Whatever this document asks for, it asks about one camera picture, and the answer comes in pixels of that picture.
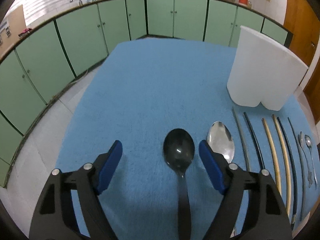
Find grey metal chopstick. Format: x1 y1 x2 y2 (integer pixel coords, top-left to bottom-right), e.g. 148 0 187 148
232 107 251 171

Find white plastic utensil holder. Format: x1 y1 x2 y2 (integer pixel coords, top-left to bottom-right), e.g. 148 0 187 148
227 25 308 111

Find green lower kitchen cabinets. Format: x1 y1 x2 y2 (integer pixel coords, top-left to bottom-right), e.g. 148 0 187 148
1 0 293 187

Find light wooden chopstick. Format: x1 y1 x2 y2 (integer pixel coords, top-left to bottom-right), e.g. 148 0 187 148
272 114 292 216
262 118 282 195

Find cardboard box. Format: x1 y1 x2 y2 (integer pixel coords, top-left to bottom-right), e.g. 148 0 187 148
0 5 26 57

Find brown wooden door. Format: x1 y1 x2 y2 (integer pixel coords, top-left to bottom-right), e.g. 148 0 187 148
303 61 320 124
284 0 319 66

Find black plastic ladle spoon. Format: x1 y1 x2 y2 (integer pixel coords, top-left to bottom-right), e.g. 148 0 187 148
163 128 195 239

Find blue table cloth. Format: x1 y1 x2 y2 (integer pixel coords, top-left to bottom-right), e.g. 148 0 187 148
55 38 316 240

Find dark grey chopstick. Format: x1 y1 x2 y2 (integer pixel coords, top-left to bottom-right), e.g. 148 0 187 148
287 117 306 221

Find small silver teaspoon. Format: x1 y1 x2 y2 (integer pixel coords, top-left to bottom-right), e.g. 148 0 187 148
304 134 318 187

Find large silver metal spoon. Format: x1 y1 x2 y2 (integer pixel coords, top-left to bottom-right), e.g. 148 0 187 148
207 121 235 164

